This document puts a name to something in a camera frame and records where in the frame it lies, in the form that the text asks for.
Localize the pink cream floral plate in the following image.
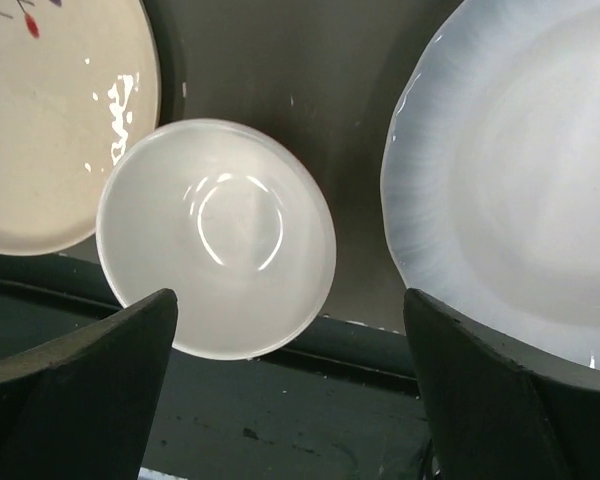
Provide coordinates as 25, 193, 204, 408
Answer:
0, 1, 161, 256

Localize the white blue-rimmed plate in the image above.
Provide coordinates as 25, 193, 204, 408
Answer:
380, 0, 600, 370

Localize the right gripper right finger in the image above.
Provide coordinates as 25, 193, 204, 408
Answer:
403, 289, 600, 479

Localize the small white bowl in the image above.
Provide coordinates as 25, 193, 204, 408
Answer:
96, 119, 336, 361

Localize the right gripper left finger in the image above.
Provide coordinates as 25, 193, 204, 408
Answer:
0, 289, 178, 479

